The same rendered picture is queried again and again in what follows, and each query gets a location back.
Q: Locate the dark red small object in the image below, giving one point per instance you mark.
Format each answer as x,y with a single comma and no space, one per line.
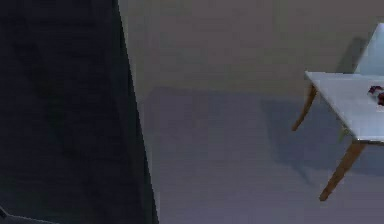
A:
376,91

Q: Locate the white table with wooden legs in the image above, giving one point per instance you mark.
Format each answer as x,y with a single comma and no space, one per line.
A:
353,106

